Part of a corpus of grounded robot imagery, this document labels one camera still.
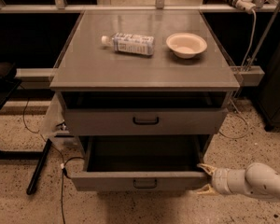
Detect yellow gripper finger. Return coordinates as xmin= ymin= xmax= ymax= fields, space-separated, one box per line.
xmin=196 ymin=184 xmax=217 ymax=195
xmin=198 ymin=163 xmax=217 ymax=175

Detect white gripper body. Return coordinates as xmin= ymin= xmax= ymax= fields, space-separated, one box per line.
xmin=211 ymin=168 xmax=245 ymax=195

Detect grey drawer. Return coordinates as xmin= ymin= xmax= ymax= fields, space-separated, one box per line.
xmin=72 ymin=135 xmax=209 ymax=191
xmin=63 ymin=91 xmax=227 ymax=135

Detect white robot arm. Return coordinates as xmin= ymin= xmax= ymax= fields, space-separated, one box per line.
xmin=198 ymin=162 xmax=280 ymax=202

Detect grey drawer cabinet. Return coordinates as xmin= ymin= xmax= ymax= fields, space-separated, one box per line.
xmin=49 ymin=8 xmax=241 ymax=194

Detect white paper bowl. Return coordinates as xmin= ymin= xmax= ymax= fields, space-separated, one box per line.
xmin=166 ymin=33 xmax=207 ymax=59

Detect plastic water bottle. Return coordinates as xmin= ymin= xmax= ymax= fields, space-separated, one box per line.
xmin=101 ymin=33 xmax=155 ymax=56

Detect black table leg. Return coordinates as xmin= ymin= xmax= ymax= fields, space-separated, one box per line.
xmin=26 ymin=139 xmax=52 ymax=195

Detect black side table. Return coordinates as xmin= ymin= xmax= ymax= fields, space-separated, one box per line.
xmin=0 ymin=63 xmax=21 ymax=109

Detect black floor cable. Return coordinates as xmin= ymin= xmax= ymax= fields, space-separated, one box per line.
xmin=21 ymin=96 xmax=88 ymax=224

